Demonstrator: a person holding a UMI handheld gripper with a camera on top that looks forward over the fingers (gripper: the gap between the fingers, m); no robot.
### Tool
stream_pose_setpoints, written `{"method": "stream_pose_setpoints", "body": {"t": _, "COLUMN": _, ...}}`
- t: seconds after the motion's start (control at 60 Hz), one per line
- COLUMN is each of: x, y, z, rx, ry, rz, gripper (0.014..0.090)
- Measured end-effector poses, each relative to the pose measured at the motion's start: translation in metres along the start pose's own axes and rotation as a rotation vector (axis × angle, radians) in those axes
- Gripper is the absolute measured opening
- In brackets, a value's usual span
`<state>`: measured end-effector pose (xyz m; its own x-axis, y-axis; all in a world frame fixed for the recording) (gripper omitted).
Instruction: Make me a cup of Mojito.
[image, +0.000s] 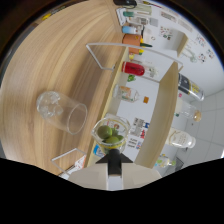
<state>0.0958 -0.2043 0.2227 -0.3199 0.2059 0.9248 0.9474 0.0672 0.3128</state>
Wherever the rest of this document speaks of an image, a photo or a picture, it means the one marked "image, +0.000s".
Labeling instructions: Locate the white tray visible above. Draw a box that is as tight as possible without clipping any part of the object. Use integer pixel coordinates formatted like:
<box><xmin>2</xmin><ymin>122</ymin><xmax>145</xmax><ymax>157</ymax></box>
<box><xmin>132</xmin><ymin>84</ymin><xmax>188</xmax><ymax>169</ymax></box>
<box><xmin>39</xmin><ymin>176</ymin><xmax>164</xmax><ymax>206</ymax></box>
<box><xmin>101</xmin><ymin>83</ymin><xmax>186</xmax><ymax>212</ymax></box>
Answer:
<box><xmin>116</xmin><ymin>8</ymin><xmax>128</xmax><ymax>26</ymax></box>

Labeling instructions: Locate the pale blue bottle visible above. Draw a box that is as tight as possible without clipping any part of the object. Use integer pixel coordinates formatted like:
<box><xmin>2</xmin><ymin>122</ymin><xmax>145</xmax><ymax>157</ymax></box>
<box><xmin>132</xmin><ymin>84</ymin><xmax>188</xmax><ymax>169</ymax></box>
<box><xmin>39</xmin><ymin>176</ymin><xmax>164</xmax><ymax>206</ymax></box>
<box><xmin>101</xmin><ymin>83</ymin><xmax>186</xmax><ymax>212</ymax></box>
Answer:
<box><xmin>121</xmin><ymin>25</ymin><xmax>138</xmax><ymax>35</ymax></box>

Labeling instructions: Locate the white vase with flowers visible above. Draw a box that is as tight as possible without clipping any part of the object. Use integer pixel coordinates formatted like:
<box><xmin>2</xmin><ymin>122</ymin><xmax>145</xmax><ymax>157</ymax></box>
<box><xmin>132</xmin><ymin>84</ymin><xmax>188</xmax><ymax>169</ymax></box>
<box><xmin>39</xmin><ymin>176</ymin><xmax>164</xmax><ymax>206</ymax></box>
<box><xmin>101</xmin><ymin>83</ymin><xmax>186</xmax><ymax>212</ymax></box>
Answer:
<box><xmin>183</xmin><ymin>46</ymin><xmax>200</xmax><ymax>64</ymax></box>

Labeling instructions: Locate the black kettle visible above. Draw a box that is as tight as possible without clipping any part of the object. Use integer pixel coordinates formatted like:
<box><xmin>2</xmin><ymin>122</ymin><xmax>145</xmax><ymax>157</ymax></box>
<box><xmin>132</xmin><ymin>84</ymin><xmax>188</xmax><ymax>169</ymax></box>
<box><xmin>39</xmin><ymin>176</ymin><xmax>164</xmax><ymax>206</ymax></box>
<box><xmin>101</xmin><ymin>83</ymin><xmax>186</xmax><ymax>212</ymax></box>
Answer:
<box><xmin>113</xmin><ymin>0</ymin><xmax>138</xmax><ymax>7</ymax></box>

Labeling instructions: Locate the glass jar of limes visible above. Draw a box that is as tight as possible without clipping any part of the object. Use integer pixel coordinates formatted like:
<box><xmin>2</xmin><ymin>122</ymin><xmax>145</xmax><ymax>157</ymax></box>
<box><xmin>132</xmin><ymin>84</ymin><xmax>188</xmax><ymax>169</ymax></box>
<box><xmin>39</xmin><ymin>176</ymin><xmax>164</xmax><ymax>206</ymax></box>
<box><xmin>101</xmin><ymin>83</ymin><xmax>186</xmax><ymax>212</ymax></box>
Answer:
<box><xmin>91</xmin><ymin>116</ymin><xmax>131</xmax><ymax>156</ymax></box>

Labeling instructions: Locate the blue wall poster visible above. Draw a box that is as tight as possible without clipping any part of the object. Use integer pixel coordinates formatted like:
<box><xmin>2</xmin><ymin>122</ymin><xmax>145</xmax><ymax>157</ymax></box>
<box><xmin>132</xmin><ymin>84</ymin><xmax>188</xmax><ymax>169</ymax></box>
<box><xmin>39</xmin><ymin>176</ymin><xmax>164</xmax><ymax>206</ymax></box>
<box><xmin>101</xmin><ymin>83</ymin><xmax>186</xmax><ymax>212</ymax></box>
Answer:
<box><xmin>133</xmin><ymin>117</ymin><xmax>150</xmax><ymax>130</ymax></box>

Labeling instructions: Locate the white kitchen appliance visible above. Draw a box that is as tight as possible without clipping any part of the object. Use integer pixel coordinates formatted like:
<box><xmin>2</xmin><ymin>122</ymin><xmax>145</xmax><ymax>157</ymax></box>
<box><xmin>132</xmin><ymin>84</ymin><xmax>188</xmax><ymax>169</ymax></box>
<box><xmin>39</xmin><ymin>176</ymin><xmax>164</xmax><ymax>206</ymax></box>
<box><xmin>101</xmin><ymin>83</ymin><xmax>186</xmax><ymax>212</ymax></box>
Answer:
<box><xmin>128</xmin><ymin>16</ymin><xmax>151</xmax><ymax>28</ymax></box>

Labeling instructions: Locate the clear drinking glass with ice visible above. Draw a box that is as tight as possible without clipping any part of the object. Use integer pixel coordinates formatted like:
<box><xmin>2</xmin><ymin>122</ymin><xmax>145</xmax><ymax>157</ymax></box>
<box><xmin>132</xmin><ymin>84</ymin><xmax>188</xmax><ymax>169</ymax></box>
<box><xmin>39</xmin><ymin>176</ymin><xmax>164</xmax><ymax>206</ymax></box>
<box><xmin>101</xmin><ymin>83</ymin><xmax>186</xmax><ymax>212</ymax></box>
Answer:
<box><xmin>35</xmin><ymin>90</ymin><xmax>88</xmax><ymax>136</ymax></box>

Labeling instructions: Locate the orange patterned paper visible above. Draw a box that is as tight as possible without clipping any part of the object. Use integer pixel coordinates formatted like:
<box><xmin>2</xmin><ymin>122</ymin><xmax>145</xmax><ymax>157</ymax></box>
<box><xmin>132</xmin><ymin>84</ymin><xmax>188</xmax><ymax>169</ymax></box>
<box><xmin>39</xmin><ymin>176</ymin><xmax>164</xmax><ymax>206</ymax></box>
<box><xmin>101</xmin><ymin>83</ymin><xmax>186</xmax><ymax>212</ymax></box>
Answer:
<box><xmin>71</xmin><ymin>154</ymin><xmax>87</xmax><ymax>172</ymax></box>

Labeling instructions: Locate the clear bottle with green cap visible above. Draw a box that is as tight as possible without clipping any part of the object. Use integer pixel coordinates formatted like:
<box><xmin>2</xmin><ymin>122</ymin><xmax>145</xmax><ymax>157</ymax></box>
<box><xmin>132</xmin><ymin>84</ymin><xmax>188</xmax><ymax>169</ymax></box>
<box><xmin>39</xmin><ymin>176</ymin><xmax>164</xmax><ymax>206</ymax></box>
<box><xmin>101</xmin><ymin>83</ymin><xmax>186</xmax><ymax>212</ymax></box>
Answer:
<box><xmin>154</xmin><ymin>154</ymin><xmax>177</xmax><ymax>169</ymax></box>

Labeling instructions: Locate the clear bottle with orange cap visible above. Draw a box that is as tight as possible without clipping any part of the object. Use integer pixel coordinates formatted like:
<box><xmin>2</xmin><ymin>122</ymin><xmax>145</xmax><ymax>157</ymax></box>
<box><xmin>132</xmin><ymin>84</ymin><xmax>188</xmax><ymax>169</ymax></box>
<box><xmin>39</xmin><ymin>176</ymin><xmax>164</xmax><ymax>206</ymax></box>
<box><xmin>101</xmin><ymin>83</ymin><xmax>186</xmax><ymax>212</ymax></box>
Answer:
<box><xmin>113</xmin><ymin>84</ymin><xmax>150</xmax><ymax>104</ymax></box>

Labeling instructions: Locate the red wall poster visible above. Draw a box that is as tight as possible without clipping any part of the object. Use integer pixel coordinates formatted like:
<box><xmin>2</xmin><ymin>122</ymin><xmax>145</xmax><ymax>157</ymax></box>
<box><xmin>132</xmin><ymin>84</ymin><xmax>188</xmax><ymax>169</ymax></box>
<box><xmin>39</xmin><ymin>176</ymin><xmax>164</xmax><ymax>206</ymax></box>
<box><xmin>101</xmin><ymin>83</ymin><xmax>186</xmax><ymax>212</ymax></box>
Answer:
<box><xmin>129</xmin><ymin>128</ymin><xmax>147</xmax><ymax>149</ymax></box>

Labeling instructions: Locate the glass jar with cork lid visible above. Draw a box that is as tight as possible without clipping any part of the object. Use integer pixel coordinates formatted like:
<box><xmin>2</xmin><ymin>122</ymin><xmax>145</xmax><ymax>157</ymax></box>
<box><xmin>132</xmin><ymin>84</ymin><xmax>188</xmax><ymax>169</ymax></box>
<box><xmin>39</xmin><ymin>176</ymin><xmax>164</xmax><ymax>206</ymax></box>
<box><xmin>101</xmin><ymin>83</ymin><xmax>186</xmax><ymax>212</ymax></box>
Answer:
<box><xmin>174</xmin><ymin>99</ymin><xmax>203</xmax><ymax>123</ymax></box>

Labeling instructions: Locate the two-tier wooden shelf rack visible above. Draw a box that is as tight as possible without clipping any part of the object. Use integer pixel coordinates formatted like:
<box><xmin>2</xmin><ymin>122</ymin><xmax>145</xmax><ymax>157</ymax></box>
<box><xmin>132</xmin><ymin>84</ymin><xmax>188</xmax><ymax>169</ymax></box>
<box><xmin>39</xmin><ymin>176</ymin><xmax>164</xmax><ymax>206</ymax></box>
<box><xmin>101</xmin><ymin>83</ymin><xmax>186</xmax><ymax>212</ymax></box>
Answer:
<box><xmin>51</xmin><ymin>41</ymin><xmax>184</xmax><ymax>176</ymax></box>

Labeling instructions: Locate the long wooden wall shelf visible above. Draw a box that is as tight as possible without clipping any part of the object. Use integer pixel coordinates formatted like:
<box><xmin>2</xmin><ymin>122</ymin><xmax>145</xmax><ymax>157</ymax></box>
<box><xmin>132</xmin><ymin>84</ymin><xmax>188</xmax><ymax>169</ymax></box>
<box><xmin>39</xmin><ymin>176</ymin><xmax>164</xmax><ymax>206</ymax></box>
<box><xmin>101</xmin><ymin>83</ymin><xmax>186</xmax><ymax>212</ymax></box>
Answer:
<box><xmin>176</xmin><ymin>29</ymin><xmax>189</xmax><ymax>58</ymax></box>

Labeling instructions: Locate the red liquid bottle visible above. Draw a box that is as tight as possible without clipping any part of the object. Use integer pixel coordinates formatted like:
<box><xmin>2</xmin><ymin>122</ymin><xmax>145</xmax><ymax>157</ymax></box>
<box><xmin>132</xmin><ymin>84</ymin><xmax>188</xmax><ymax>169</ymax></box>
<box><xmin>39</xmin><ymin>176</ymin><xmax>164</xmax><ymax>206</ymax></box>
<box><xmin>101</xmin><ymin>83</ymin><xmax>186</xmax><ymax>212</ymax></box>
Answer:
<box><xmin>121</xmin><ymin>61</ymin><xmax>158</xmax><ymax>79</ymax></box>

